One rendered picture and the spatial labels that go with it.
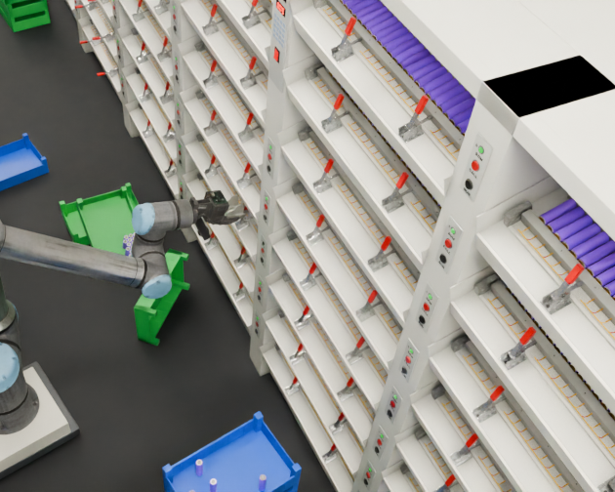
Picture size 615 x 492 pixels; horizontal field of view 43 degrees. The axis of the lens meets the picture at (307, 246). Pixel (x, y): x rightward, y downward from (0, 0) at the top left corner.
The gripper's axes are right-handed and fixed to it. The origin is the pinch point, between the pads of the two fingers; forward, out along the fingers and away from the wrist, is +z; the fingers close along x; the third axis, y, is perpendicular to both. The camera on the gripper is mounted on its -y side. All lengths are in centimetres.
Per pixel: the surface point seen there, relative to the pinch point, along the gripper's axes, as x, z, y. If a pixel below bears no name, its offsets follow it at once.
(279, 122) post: -24, -16, 55
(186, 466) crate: -69, -43, -23
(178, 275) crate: 26, -1, -58
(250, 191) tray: -3.8, -2.8, 12.0
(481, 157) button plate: -91, -27, 99
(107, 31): 148, 6, -25
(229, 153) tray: 14.1, -1.9, 12.5
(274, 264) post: -25.4, -1.7, 1.4
